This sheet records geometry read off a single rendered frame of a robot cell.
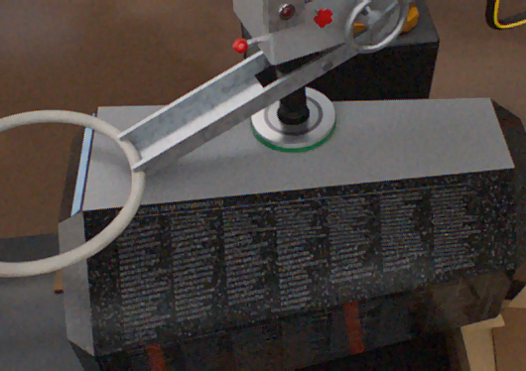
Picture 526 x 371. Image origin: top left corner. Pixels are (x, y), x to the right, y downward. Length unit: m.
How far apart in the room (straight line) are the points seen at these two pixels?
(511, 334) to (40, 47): 2.50
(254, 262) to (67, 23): 2.30
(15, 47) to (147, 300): 2.18
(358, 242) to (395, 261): 0.10
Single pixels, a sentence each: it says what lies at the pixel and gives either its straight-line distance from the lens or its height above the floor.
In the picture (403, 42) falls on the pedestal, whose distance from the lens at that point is 2.28.
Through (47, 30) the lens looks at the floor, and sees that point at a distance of 3.75.
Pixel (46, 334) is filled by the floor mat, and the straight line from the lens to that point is 2.57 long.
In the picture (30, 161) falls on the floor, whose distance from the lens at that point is 3.11.
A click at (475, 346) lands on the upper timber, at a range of 2.21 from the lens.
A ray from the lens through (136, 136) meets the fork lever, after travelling 1.74.
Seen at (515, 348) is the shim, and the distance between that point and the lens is 2.23.
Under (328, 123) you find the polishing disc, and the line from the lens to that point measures 1.79.
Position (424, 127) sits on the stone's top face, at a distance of 1.85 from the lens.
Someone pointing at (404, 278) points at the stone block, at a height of 0.69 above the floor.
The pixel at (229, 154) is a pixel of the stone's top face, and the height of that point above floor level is 0.86.
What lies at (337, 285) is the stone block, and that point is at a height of 0.69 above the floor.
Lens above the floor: 2.15
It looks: 50 degrees down
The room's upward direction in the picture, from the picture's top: 4 degrees counter-clockwise
